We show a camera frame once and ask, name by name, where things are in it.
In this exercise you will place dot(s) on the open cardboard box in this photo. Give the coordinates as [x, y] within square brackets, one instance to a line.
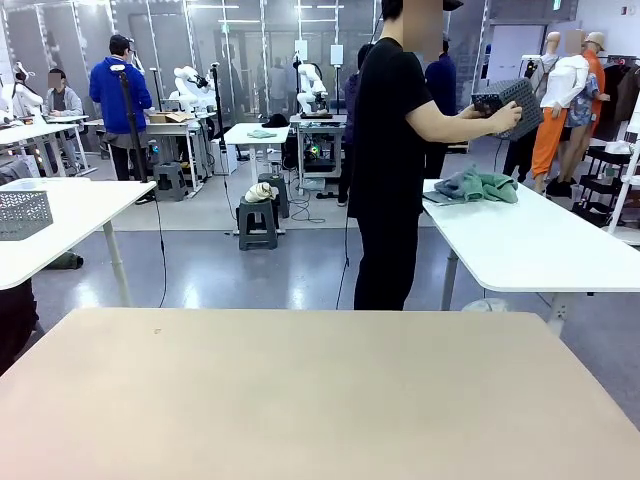
[162, 119]

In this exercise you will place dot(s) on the white sign panel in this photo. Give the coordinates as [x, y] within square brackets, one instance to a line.
[336, 55]
[300, 50]

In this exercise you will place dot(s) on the person in dark blue top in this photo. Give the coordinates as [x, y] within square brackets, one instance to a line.
[442, 85]

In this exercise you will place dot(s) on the person in black T-shirt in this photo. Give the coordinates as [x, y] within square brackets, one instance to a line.
[385, 125]

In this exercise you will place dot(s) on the white adjustable desk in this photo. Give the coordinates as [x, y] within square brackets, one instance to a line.
[240, 134]

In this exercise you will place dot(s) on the person in dark purple top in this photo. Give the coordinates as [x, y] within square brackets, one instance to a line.
[352, 100]

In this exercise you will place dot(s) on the metal frame robot table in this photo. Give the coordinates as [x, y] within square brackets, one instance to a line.
[320, 121]

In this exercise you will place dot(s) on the black cap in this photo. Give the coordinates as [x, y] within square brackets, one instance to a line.
[276, 121]

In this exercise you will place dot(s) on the computer with coloured lights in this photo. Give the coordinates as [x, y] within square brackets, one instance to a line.
[320, 157]

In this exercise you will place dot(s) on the dark green bag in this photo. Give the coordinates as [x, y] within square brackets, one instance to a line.
[67, 261]

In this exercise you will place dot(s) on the dark grey perforated basket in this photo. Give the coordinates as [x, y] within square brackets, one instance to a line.
[525, 100]

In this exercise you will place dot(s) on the long white desk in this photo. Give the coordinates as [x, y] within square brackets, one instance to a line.
[30, 131]

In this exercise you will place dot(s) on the clothes rack with dark clothes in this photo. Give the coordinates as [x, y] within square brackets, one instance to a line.
[612, 100]

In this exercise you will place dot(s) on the person in blue jacket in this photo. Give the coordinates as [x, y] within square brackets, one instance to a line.
[117, 95]

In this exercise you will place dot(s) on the white frame stand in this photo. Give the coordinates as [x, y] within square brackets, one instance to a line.
[625, 192]

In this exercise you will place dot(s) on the black bulky object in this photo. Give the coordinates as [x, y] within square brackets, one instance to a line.
[17, 325]

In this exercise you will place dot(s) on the person's left hand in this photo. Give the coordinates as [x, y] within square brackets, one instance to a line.
[477, 113]

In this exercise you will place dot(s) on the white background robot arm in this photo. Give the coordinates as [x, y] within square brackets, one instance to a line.
[187, 82]
[312, 80]
[25, 97]

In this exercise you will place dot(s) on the bare-headed white mannequin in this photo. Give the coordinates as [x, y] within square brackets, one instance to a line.
[551, 45]

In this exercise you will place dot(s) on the black utility cart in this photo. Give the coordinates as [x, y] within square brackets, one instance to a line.
[600, 190]

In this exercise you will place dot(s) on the light grey perforated basket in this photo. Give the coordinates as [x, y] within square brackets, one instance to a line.
[25, 215]

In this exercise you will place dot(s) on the person's right hand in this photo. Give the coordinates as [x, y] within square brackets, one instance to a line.
[509, 117]

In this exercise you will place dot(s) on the clear plastic tray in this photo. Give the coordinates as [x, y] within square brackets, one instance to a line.
[25, 185]

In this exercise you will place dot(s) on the grey plastic stool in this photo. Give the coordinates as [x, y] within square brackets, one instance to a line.
[170, 172]
[257, 207]
[281, 200]

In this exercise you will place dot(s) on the small green cloth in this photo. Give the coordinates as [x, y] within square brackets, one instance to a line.
[260, 134]

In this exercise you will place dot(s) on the green towel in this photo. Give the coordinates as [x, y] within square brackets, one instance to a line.
[495, 190]

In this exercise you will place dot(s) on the mannequin in white shirt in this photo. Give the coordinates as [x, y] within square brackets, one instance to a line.
[565, 80]

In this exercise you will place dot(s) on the black tripod pole with camera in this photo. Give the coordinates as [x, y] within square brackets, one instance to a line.
[131, 125]

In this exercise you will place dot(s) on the mannequin with beige hat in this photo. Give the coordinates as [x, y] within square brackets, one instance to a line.
[592, 60]

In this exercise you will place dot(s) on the grey workbench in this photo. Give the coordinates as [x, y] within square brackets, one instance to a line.
[165, 131]

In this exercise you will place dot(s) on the black pole stand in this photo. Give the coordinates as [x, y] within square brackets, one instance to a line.
[216, 100]

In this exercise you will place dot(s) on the person's right forearm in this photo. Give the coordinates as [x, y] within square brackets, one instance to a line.
[450, 125]

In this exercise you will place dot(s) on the seated person in grey hoodie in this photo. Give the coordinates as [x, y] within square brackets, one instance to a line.
[65, 102]

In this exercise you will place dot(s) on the beige cloth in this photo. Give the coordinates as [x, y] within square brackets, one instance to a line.
[260, 192]

